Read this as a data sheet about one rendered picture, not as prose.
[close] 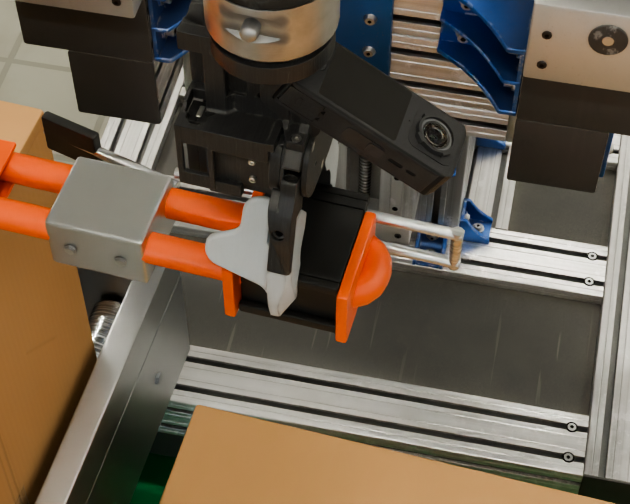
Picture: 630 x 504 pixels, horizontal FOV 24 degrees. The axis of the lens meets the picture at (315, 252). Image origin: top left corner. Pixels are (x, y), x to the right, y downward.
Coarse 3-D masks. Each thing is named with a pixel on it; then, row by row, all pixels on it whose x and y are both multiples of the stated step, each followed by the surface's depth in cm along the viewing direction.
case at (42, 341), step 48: (48, 192) 127; (0, 240) 119; (48, 240) 130; (0, 288) 121; (48, 288) 133; (0, 336) 124; (48, 336) 136; (0, 384) 126; (48, 384) 139; (0, 432) 129; (48, 432) 142; (0, 480) 131
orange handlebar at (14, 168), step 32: (0, 160) 100; (32, 160) 100; (0, 192) 101; (192, 192) 99; (0, 224) 98; (32, 224) 97; (224, 224) 98; (160, 256) 96; (192, 256) 95; (384, 256) 95; (384, 288) 95
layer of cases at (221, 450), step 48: (192, 432) 150; (240, 432) 150; (288, 432) 150; (192, 480) 146; (240, 480) 146; (288, 480) 146; (336, 480) 146; (384, 480) 146; (432, 480) 146; (480, 480) 146
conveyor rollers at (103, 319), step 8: (96, 304) 160; (104, 304) 159; (112, 304) 159; (120, 304) 159; (96, 312) 158; (104, 312) 158; (112, 312) 158; (96, 320) 158; (104, 320) 157; (112, 320) 158; (96, 328) 157; (104, 328) 157; (96, 336) 156; (104, 336) 156; (96, 344) 155; (96, 352) 155
